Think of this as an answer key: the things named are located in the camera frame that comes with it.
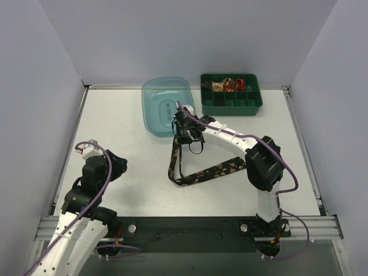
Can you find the aluminium rail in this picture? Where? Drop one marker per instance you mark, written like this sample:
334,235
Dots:
320,228

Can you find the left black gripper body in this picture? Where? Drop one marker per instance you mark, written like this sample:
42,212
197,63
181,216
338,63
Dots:
118,164

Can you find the orange black rolled tie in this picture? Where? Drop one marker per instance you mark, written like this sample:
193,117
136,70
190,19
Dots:
240,84

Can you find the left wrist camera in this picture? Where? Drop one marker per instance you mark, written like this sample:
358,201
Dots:
88,150

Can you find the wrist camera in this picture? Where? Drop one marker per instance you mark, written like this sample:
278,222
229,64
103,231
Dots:
188,108
88,150

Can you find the green compartment organizer box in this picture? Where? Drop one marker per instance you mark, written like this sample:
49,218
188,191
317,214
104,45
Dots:
237,103

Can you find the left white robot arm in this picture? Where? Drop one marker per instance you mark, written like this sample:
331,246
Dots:
82,222

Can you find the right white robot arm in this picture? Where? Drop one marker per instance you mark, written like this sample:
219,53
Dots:
261,159

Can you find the black gold patterned tie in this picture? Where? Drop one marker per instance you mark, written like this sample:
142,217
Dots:
176,176

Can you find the beige patterned rolled tie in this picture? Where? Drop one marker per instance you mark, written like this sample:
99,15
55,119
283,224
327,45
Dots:
217,86

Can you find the red black patterned rolled tie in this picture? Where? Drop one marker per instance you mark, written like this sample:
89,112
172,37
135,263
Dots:
228,84

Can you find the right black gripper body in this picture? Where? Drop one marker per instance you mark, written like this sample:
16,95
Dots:
183,131

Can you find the teal plastic tub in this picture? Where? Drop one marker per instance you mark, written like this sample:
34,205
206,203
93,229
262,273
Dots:
159,99

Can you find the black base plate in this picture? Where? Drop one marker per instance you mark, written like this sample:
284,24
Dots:
194,235

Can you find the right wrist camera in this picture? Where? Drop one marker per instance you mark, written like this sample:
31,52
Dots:
188,108

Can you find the dark rolled tie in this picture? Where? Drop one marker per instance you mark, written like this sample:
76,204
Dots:
206,85

